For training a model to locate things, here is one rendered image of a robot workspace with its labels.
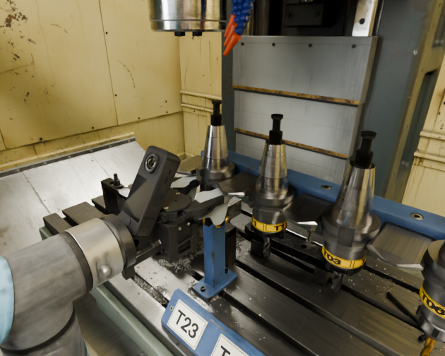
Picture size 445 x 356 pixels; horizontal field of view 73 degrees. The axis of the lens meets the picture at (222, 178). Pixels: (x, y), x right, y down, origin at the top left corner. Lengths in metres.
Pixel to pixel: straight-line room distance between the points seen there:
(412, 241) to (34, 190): 1.44
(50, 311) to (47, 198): 1.18
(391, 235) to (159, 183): 0.27
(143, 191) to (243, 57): 0.84
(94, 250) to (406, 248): 0.33
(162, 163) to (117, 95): 1.41
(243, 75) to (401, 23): 0.50
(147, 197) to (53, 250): 0.11
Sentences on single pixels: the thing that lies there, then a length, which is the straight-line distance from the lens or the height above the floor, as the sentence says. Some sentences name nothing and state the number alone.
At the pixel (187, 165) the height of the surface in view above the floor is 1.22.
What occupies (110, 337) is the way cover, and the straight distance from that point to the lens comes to 0.88.
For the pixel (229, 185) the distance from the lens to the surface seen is 0.45.
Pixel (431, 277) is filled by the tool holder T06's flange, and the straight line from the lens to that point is 0.37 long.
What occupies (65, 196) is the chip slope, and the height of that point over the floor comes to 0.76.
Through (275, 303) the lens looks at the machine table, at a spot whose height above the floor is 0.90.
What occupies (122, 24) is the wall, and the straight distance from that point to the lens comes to 1.79.
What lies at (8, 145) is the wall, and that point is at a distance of 1.62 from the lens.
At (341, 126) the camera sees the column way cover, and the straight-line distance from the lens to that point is 1.00.
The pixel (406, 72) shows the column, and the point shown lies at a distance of 0.97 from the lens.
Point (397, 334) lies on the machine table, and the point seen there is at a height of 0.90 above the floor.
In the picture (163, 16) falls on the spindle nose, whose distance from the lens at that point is 0.65.
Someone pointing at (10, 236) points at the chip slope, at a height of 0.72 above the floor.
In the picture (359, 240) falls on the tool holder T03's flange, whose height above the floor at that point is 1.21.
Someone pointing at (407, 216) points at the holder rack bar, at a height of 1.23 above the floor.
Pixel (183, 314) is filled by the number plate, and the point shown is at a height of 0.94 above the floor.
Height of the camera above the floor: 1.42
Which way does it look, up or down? 25 degrees down
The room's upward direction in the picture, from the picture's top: straight up
